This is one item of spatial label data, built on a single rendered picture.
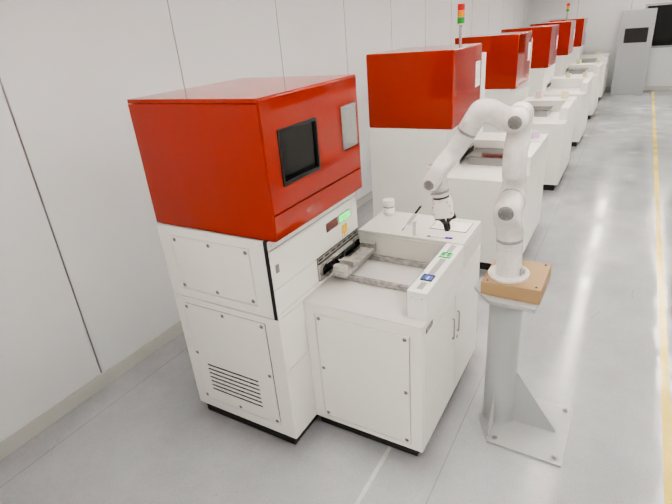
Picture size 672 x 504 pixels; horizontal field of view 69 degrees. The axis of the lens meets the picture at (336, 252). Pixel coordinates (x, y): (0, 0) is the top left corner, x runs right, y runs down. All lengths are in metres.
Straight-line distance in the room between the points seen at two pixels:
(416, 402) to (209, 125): 1.56
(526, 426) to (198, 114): 2.27
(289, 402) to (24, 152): 1.93
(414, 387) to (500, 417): 0.68
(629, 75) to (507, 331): 12.33
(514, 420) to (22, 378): 2.76
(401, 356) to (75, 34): 2.50
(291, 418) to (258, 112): 1.54
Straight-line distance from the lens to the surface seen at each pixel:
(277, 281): 2.22
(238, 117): 2.01
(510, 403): 2.87
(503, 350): 2.63
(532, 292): 2.38
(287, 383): 2.51
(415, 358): 2.28
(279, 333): 2.34
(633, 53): 14.47
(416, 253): 2.73
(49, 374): 3.43
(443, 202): 2.36
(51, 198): 3.20
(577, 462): 2.87
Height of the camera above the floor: 2.03
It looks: 25 degrees down
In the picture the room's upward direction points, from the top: 5 degrees counter-clockwise
